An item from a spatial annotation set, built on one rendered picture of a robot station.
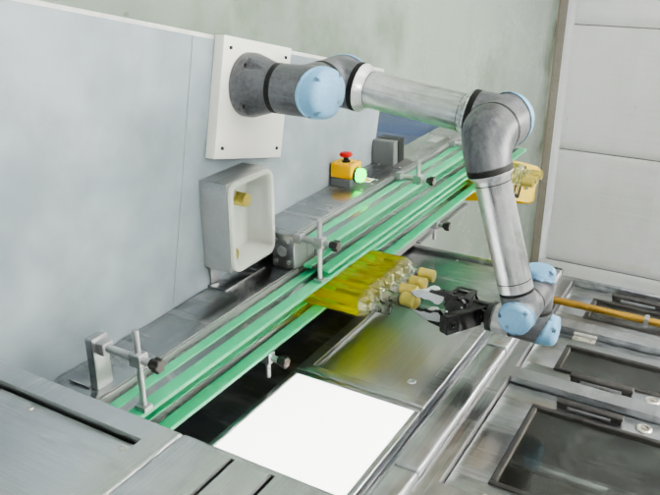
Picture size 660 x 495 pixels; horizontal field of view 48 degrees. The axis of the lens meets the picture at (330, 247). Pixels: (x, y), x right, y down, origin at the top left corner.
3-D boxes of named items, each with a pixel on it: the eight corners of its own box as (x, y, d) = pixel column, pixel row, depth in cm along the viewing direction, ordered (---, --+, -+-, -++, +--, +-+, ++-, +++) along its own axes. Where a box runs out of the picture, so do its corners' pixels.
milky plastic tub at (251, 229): (205, 268, 182) (235, 275, 177) (199, 180, 173) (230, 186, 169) (248, 244, 195) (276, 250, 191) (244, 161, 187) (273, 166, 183)
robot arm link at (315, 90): (266, 66, 166) (318, 72, 160) (299, 57, 177) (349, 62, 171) (268, 120, 171) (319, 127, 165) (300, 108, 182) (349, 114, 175)
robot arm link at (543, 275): (548, 282, 163) (543, 326, 167) (562, 263, 172) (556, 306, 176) (513, 275, 167) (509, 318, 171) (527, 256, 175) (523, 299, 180)
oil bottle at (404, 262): (339, 268, 216) (407, 284, 206) (339, 250, 213) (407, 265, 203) (348, 261, 220) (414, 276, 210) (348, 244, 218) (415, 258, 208)
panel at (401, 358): (180, 479, 150) (326, 543, 135) (179, 467, 149) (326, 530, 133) (381, 302, 222) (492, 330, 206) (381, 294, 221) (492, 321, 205)
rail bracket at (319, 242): (294, 277, 193) (335, 288, 187) (292, 216, 187) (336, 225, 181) (300, 273, 195) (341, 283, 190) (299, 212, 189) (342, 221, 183)
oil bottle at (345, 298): (296, 300, 197) (367, 319, 187) (295, 281, 195) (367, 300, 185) (306, 292, 202) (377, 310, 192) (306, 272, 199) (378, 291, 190)
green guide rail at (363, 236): (302, 267, 196) (329, 273, 193) (302, 263, 196) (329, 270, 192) (511, 128, 335) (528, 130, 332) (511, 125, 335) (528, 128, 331)
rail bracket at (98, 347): (70, 389, 146) (157, 424, 136) (58, 312, 140) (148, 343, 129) (88, 377, 150) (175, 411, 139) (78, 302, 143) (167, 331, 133)
